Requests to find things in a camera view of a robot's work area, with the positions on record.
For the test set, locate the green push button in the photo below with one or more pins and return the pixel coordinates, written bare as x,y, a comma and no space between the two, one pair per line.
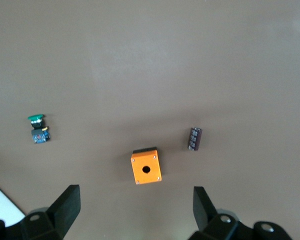
39,132

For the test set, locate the orange button box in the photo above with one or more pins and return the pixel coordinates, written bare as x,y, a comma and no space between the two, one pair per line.
146,170

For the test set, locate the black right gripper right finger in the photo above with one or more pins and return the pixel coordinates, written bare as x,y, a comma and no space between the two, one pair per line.
205,212

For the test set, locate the dark terminal block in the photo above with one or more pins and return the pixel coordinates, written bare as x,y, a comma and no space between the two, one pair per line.
195,139

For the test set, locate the white drawer cabinet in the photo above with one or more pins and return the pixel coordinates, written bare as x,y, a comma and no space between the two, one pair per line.
2,202

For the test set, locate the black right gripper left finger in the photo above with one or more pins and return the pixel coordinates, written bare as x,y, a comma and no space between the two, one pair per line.
65,210

